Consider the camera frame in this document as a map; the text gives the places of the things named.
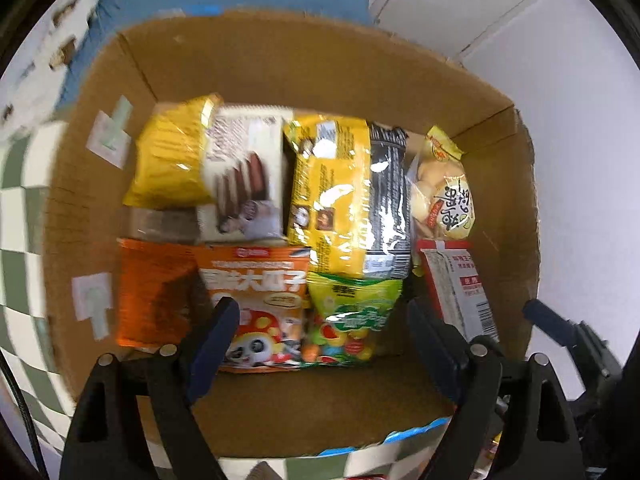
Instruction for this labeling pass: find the orange sunflower seed bag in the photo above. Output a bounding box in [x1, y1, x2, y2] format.
[116, 238, 309, 349]

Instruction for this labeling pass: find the green white checkered mat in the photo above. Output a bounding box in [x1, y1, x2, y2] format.
[1, 120, 448, 479]

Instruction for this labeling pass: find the small yellow snack bag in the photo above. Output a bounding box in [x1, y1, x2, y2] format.
[122, 93, 222, 210]

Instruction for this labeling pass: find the yellow black large bag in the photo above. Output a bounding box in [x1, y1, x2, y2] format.
[283, 113, 411, 280]

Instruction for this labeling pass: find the bear print pillow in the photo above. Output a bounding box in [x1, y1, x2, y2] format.
[1, 0, 98, 141]

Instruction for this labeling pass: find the white chocolate stick box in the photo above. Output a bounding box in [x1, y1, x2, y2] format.
[196, 105, 294, 244]

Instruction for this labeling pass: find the green candy bag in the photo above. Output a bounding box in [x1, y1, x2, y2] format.
[300, 273, 402, 367]

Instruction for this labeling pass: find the yellow egg biscuit bag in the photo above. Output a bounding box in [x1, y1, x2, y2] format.
[408, 126, 475, 275]

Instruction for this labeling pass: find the panda orange snack bag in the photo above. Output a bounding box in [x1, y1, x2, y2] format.
[221, 292, 305, 374]

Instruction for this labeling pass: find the black cable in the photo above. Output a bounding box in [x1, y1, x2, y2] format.
[0, 353, 51, 480]

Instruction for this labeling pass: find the red white packet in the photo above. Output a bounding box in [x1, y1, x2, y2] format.
[416, 240, 499, 342]

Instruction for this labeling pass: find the cardboard milk box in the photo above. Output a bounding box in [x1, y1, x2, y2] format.
[41, 8, 542, 461]

